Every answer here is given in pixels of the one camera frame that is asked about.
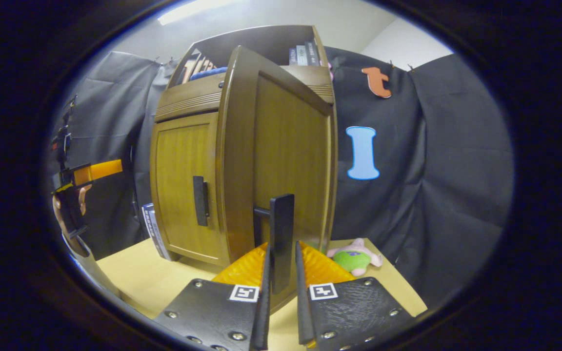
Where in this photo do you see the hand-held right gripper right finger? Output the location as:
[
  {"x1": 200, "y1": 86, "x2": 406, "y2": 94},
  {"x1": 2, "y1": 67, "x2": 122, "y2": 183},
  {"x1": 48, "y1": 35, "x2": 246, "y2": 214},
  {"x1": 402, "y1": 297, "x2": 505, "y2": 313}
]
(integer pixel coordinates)
[{"x1": 295, "y1": 240, "x2": 416, "y2": 351}]

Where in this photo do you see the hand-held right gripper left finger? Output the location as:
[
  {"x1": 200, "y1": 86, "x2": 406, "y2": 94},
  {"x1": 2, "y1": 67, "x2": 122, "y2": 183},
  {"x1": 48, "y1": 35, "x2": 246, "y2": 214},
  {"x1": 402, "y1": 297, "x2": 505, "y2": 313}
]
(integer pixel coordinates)
[{"x1": 154, "y1": 241, "x2": 272, "y2": 351}]

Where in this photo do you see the wooden shoe cabinet door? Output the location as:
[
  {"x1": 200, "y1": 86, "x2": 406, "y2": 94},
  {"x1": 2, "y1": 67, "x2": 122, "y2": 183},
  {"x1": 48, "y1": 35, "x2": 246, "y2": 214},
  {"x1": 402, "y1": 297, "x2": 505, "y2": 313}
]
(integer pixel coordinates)
[
  {"x1": 150, "y1": 112, "x2": 228, "y2": 266},
  {"x1": 215, "y1": 45, "x2": 339, "y2": 312}
]

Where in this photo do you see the wooden double-door shoe cabinet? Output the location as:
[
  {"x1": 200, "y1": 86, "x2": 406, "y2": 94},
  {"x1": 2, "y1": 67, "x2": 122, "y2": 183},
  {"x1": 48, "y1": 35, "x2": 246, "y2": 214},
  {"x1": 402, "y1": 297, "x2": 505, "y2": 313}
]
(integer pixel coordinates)
[{"x1": 149, "y1": 24, "x2": 336, "y2": 269}]

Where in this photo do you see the pink and green plush toy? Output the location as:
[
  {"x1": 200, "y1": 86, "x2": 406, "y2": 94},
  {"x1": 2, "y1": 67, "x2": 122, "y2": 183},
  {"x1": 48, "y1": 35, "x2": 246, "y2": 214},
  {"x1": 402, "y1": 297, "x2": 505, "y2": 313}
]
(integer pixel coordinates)
[{"x1": 327, "y1": 238, "x2": 384, "y2": 277}]

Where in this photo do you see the blue folded cloth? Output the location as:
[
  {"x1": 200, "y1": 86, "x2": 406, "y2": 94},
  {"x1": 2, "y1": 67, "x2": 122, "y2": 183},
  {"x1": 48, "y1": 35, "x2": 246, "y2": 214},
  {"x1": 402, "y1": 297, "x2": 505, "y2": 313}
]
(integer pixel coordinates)
[{"x1": 189, "y1": 67, "x2": 228, "y2": 81}]

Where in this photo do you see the black backdrop cloth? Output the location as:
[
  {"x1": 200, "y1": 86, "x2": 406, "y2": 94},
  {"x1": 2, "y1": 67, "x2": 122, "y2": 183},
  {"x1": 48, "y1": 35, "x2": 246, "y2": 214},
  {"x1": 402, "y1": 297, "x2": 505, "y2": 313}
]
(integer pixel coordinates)
[{"x1": 47, "y1": 46, "x2": 515, "y2": 308}]

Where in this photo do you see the dark spine book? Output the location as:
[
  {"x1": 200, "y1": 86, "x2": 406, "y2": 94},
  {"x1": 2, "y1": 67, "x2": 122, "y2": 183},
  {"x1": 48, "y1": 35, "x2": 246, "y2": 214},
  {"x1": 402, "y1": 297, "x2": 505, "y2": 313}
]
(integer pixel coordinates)
[{"x1": 304, "y1": 41, "x2": 321, "y2": 66}]

